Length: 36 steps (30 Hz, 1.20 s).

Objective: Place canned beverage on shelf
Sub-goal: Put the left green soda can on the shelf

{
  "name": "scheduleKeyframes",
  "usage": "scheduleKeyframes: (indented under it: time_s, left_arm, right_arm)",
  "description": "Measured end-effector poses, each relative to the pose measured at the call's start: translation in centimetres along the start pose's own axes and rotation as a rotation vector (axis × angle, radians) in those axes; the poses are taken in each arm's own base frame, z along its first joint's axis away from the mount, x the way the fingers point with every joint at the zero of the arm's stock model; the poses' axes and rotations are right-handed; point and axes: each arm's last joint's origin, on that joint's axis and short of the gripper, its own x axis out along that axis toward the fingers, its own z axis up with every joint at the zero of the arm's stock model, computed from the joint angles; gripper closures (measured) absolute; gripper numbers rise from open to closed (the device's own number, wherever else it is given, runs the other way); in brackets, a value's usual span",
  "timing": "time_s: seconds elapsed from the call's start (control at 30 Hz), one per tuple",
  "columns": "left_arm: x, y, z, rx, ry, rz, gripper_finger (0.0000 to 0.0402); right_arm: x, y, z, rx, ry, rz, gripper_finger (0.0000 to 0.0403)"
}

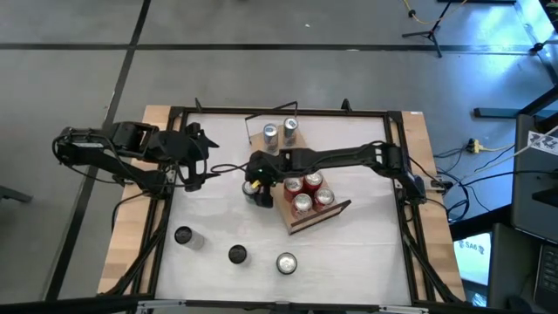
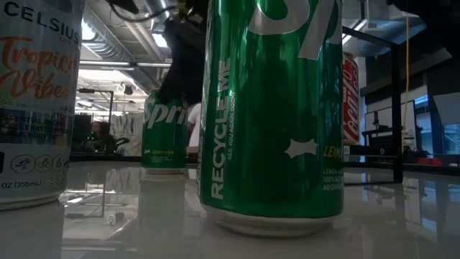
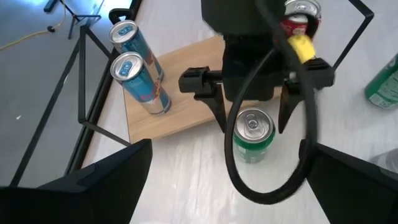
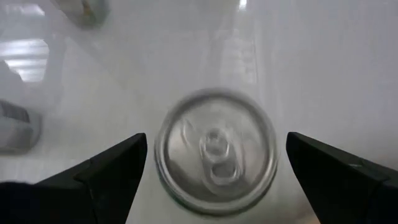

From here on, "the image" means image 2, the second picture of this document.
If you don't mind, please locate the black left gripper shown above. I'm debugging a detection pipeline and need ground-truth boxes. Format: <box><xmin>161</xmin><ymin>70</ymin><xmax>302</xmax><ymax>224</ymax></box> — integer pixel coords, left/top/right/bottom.
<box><xmin>157</xmin><ymin>6</ymin><xmax>210</xmax><ymax>106</ymax></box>

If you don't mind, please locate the green Sprite can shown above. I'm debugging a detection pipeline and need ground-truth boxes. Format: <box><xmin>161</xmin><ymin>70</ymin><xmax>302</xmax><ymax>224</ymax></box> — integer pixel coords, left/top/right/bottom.
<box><xmin>140</xmin><ymin>88</ymin><xmax>190</xmax><ymax>176</ymax></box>
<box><xmin>196</xmin><ymin>0</ymin><xmax>346</xmax><ymax>238</ymax></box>

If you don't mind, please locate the red Coca-Cola can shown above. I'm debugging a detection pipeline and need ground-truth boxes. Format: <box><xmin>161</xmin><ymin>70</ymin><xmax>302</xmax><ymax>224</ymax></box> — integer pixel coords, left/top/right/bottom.
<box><xmin>342</xmin><ymin>53</ymin><xmax>361</xmax><ymax>146</ymax></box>

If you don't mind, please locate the bright ceiling light panel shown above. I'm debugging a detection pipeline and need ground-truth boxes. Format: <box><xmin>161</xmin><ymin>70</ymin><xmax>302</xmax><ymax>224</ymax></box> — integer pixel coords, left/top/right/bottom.
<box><xmin>152</xmin><ymin>32</ymin><xmax>170</xmax><ymax>50</ymax></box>

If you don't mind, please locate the long tube light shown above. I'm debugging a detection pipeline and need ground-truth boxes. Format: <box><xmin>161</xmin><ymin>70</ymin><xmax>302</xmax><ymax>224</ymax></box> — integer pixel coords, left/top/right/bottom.
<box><xmin>78</xmin><ymin>59</ymin><xmax>173</xmax><ymax>70</ymax></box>

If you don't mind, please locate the white green patterned curtain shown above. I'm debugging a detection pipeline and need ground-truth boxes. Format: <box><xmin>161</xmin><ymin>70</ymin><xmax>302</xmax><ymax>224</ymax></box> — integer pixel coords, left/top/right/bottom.
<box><xmin>109</xmin><ymin>112</ymin><xmax>144</xmax><ymax>158</ymax></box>

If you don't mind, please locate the silver round ventilation pipe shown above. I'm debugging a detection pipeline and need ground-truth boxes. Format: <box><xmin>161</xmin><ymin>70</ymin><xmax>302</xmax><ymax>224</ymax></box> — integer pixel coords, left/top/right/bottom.
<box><xmin>143</xmin><ymin>0</ymin><xmax>177</xmax><ymax>22</ymax></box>

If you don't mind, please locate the black metal rack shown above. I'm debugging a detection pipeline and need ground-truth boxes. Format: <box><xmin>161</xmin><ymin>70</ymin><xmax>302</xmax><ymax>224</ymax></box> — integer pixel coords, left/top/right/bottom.
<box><xmin>75</xmin><ymin>88</ymin><xmax>115</xmax><ymax>123</ymax></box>

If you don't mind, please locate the white Celsius can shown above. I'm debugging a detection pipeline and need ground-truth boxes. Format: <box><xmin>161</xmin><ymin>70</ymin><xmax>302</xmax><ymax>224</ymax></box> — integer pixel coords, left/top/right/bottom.
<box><xmin>0</xmin><ymin>0</ymin><xmax>86</xmax><ymax>212</ymax></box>

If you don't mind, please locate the black equipment desk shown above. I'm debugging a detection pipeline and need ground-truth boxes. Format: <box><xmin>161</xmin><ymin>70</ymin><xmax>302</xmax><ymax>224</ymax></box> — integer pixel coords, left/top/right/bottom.
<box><xmin>361</xmin><ymin>110</ymin><xmax>396</xmax><ymax>159</ymax></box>

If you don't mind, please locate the white glossy table sheet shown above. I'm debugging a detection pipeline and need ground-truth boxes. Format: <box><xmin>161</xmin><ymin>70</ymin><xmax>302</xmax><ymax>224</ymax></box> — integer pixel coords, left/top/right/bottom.
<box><xmin>0</xmin><ymin>160</ymin><xmax>460</xmax><ymax>259</ymax></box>

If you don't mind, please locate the red low object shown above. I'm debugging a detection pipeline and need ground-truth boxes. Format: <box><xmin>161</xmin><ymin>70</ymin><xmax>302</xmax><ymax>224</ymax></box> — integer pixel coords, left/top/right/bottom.
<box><xmin>413</xmin><ymin>157</ymin><xmax>443</xmax><ymax>167</ymax></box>

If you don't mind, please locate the grey board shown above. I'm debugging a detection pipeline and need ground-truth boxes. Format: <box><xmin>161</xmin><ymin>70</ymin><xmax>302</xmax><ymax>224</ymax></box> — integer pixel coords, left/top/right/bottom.
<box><xmin>433</xmin><ymin>92</ymin><xmax>460</xmax><ymax>125</ymax></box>

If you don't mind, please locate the silver ribbed ventilation duct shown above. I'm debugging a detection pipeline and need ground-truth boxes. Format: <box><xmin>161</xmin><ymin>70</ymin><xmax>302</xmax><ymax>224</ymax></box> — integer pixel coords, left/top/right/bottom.
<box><xmin>81</xmin><ymin>21</ymin><xmax>144</xmax><ymax>62</ymax></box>

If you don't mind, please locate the wooden shelf black metal frame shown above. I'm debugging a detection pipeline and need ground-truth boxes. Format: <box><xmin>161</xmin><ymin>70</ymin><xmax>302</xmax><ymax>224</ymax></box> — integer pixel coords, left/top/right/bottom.
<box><xmin>186</xmin><ymin>25</ymin><xmax>404</xmax><ymax>184</ymax></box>

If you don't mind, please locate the yellow hanging cable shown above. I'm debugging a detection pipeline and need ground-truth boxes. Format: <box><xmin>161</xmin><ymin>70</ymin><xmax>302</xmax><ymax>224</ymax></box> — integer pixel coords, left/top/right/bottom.
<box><xmin>401</xmin><ymin>16</ymin><xmax>410</xmax><ymax>152</ymax></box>

